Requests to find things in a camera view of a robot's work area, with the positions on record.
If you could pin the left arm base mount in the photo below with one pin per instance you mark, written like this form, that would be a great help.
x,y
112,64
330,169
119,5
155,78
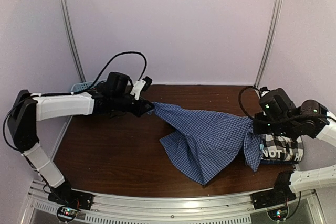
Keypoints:
x,y
71,201

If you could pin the left aluminium frame post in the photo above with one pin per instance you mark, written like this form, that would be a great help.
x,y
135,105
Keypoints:
x,y
71,40

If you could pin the blue small-check shirt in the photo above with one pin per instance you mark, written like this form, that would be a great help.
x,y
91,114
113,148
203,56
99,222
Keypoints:
x,y
205,142

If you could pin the light blue plastic basket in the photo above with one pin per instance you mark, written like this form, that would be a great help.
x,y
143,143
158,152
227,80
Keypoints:
x,y
83,86

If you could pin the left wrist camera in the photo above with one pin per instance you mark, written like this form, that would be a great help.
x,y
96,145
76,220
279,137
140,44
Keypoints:
x,y
139,86

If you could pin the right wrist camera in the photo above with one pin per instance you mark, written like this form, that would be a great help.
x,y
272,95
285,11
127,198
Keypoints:
x,y
263,91

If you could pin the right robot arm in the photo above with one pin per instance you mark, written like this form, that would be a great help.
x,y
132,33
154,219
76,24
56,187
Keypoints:
x,y
281,118

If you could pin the blue plaid folded shirt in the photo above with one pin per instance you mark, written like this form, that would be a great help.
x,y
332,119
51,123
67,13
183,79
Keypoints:
x,y
275,163

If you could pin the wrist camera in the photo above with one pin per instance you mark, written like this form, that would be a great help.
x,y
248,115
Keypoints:
x,y
263,91
139,86

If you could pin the front aluminium rail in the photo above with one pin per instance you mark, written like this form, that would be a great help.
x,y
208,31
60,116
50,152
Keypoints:
x,y
232,208

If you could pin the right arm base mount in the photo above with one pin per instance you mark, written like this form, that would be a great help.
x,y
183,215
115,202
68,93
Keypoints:
x,y
276,200

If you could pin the black white plaid shirt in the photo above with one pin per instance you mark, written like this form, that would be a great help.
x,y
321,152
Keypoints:
x,y
279,149

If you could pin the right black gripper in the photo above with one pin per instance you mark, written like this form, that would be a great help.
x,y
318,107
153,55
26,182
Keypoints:
x,y
259,128

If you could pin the right aluminium frame post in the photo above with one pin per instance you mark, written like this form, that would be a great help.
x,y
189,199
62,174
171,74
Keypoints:
x,y
275,15

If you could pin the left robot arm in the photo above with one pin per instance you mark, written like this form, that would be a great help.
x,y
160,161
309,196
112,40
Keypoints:
x,y
115,94

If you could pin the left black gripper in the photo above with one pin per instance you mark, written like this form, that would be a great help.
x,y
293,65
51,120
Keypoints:
x,y
141,110

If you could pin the aluminium frame post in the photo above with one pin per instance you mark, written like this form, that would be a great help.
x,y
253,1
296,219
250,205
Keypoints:
x,y
275,15
71,40

